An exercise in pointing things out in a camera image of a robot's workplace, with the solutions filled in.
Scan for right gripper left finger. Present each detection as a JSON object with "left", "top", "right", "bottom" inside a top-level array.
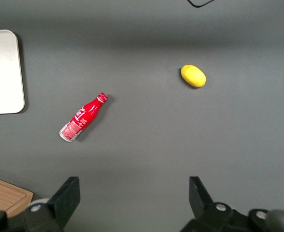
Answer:
[{"left": 23, "top": 176, "right": 81, "bottom": 232}]

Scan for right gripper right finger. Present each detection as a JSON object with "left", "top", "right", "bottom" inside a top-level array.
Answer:
[{"left": 180, "top": 176, "right": 254, "bottom": 232}]

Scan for red cola bottle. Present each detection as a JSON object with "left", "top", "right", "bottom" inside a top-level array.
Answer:
[{"left": 59, "top": 92, "right": 108, "bottom": 143}]

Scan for beige rectangular tray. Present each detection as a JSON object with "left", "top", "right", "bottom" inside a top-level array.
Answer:
[{"left": 0, "top": 29, "right": 26, "bottom": 116}]

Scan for wooden drawer cabinet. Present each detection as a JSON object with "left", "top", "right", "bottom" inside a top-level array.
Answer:
[{"left": 0, "top": 174, "right": 34, "bottom": 218}]

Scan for yellow lemon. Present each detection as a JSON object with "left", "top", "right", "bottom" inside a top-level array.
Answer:
[{"left": 180, "top": 64, "right": 207, "bottom": 88}]

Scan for black cable on table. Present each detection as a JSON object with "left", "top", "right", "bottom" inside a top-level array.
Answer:
[{"left": 186, "top": 0, "right": 215, "bottom": 8}]

